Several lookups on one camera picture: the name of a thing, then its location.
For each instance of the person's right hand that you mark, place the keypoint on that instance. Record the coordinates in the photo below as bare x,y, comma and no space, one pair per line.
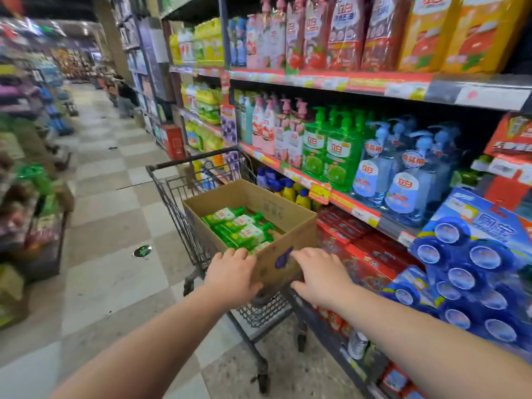
324,282

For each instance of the person's left hand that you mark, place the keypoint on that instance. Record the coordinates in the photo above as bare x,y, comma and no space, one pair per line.
230,278

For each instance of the person's left fingers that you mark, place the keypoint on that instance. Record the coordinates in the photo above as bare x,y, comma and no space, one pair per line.
230,254

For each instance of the person's right thumb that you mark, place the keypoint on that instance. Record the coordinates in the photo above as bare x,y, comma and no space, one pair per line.
298,289

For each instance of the brown cardboard box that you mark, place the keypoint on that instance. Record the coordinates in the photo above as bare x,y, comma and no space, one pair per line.
286,220

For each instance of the person's right forearm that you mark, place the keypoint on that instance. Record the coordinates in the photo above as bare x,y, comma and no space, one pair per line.
415,340

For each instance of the person's left forearm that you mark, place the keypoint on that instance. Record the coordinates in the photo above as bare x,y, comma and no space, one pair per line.
145,353

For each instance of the pile of green refill bottles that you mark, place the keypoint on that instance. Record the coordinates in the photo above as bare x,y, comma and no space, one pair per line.
239,232

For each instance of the stack of red boxes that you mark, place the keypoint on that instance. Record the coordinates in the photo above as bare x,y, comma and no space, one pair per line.
365,257

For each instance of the white plastic bottle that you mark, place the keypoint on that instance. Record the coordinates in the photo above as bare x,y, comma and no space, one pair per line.
358,344

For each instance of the row of yellow blue-capped bottles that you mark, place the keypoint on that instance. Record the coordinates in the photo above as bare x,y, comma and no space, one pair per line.
286,191

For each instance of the round green floor marker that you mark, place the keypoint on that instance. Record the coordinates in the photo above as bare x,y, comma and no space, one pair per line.
142,251

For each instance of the yellow hanging price tag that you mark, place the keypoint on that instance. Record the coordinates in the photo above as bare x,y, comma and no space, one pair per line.
320,194

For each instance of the small blue toilet cleaner pack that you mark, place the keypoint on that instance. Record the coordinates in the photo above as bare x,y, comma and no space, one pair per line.
409,288

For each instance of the red standing carton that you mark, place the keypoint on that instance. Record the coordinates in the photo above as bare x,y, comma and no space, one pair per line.
173,142

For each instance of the purple patterned packs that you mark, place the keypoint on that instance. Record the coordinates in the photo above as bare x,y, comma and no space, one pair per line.
228,124

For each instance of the row of small pink pump bottles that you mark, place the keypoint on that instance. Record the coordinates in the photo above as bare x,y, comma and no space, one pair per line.
282,135

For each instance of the row of teal bottles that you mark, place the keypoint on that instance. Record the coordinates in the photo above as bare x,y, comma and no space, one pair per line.
245,116

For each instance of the row of green pump bottles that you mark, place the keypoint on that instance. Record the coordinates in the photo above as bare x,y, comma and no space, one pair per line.
338,155

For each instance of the row of clear blue pump bottles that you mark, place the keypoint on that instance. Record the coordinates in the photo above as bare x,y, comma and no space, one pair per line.
405,184

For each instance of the row of yellow detergent bottles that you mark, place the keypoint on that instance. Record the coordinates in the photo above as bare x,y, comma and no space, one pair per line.
205,104

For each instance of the large blue toilet cleaner pack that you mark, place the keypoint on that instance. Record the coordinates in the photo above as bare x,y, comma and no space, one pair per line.
478,261

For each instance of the row of yellow-green jugs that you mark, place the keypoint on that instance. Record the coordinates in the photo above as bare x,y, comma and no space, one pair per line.
209,41

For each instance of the display of mixed goods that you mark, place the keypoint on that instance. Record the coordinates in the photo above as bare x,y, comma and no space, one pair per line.
29,182

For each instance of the distant store shelving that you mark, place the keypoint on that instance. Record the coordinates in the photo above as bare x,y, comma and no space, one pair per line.
141,58

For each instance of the row of tall pink pump bottles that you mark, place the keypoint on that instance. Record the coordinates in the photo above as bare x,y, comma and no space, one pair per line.
286,35

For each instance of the red cartons with white labels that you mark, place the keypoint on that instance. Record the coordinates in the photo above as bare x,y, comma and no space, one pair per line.
509,157

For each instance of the red patterned refill pouch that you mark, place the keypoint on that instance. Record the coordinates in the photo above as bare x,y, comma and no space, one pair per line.
384,33
345,33

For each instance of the metal store shelf unit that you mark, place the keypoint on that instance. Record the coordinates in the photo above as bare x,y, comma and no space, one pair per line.
457,89

